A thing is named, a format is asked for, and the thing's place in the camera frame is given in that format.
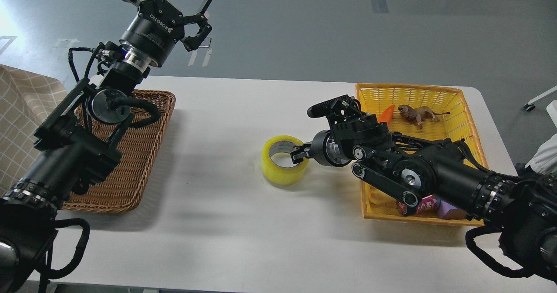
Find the yellow plastic basket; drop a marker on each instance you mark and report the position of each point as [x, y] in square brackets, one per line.
[456, 123]

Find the brown wicker basket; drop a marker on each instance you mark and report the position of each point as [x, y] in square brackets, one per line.
[123, 189]

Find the orange toy carrot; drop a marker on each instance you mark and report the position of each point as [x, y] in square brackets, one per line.
[387, 115]

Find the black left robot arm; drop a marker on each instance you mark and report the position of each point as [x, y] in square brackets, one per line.
[78, 141]

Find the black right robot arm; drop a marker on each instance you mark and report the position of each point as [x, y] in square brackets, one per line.
[518, 238]

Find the red soda can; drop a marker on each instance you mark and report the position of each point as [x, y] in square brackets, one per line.
[427, 203]

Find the brown toy lion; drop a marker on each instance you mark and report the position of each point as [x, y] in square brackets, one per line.
[415, 115]

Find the beige checkered cloth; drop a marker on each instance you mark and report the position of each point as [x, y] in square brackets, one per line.
[26, 100]

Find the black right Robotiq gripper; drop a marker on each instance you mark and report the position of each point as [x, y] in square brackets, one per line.
[322, 148]

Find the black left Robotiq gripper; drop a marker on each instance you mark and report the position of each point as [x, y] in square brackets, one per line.
[152, 34]

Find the yellow tape roll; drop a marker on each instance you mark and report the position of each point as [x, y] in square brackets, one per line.
[276, 163]

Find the white clothed person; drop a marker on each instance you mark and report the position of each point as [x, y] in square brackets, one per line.
[545, 159]

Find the purple foam block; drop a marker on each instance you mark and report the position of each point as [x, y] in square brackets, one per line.
[447, 211]

